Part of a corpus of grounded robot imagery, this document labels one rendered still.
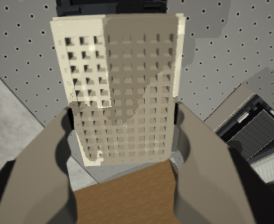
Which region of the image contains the dark grey well plate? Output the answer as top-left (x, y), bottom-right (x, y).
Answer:
top-left (220, 102), bottom-right (274, 161)

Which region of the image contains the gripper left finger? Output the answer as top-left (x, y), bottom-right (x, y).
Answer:
top-left (0, 107), bottom-right (78, 224)

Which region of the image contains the grey perforated base plate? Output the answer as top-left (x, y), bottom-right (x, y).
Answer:
top-left (0, 0), bottom-right (274, 184)

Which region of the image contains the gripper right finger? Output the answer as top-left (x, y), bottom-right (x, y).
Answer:
top-left (173, 101), bottom-right (274, 224)

